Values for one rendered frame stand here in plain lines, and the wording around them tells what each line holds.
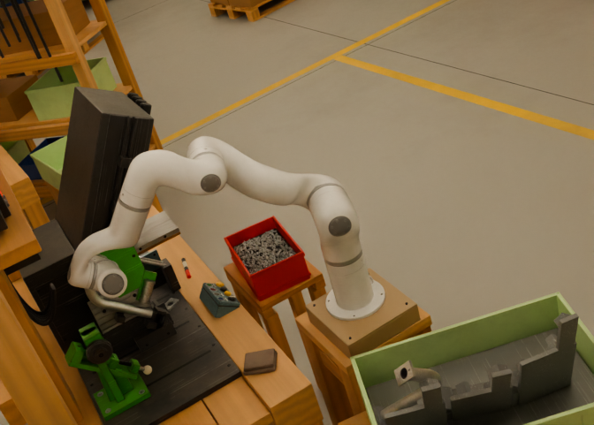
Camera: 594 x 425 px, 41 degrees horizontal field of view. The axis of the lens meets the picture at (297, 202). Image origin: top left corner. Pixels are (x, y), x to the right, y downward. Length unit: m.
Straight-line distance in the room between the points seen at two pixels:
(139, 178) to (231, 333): 0.69
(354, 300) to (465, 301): 1.48
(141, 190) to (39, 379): 0.55
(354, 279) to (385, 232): 2.05
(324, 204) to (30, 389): 0.90
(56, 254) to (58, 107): 2.78
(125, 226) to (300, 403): 0.71
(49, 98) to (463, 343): 3.69
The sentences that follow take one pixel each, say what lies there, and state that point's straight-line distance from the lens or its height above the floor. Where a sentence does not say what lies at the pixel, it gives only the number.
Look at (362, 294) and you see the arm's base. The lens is 2.43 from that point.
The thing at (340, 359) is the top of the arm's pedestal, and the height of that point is 0.85.
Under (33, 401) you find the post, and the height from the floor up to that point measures 1.30.
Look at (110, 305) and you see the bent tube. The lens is 2.61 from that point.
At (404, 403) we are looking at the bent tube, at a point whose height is 1.00.
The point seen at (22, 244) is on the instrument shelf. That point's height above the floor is 1.54.
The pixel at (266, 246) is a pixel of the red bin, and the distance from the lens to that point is 2.95.
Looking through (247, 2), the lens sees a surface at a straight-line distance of 8.50.
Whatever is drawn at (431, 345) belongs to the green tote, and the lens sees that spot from 2.29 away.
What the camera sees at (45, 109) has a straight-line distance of 5.44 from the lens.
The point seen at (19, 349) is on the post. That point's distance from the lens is 1.93.
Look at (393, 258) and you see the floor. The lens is 4.21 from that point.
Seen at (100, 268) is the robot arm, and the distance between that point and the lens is 2.30.
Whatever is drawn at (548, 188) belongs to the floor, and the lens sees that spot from 4.56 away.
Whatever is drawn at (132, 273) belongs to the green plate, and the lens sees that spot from 2.63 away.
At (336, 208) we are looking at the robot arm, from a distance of 2.18.
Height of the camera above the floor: 2.46
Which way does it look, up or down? 30 degrees down
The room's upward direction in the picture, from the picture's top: 17 degrees counter-clockwise
